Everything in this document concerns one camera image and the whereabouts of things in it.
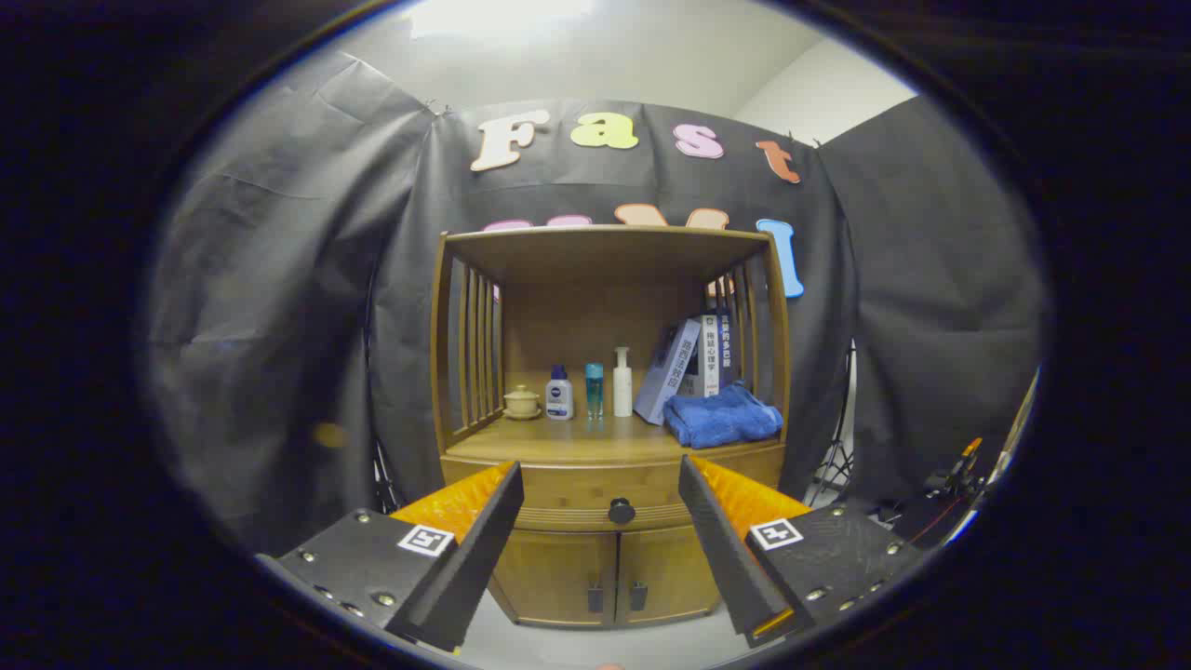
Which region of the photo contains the blue towel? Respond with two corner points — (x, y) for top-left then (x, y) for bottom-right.
(662, 382), (784, 449)

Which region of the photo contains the wooden countertop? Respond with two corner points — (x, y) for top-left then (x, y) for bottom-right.
(447, 409), (784, 466)

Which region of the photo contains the wooden cabinet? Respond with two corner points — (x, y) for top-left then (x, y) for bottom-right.
(430, 223), (792, 629)

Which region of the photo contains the black device with orange tip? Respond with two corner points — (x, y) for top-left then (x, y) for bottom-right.
(921, 437), (987, 522)

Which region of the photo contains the black backdrop cloth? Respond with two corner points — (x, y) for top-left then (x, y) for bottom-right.
(144, 48), (1052, 559)

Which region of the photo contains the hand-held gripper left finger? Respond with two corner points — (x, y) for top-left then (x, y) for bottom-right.
(256, 460), (525, 654)

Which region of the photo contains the white bottle with blue cap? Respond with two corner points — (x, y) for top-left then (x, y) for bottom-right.
(545, 365), (575, 422)

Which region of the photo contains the lavender book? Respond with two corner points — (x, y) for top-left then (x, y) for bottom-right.
(633, 318), (703, 426)

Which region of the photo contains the white book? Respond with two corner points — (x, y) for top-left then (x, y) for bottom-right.
(698, 315), (722, 398)

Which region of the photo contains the wooden cabinet door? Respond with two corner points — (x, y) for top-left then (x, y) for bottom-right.
(616, 526), (723, 625)
(489, 530), (617, 627)

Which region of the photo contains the red cable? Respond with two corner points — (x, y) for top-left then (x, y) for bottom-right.
(907, 496), (966, 547)

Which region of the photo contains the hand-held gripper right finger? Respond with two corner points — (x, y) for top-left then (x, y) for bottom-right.
(677, 454), (924, 650)

